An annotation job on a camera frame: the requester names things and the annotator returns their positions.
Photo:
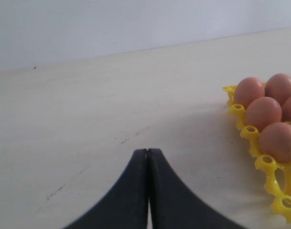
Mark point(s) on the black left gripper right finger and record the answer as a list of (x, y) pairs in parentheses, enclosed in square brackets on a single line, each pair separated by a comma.
[(173, 205)]

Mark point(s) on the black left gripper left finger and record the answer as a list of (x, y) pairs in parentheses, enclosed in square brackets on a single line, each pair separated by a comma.
[(125, 205)]

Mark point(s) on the brown egg seven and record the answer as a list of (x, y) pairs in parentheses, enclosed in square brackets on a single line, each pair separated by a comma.
[(275, 140)]

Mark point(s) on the brown egg eight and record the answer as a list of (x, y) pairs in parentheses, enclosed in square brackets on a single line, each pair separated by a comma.
[(263, 112)]

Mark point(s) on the brown egg one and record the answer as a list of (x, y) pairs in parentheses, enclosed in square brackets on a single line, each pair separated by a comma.
[(248, 90)]

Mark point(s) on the brown egg two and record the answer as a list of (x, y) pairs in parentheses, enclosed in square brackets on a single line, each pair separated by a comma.
[(278, 87)]

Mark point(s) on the yellow plastic egg tray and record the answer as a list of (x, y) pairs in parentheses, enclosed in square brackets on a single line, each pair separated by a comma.
[(278, 175)]

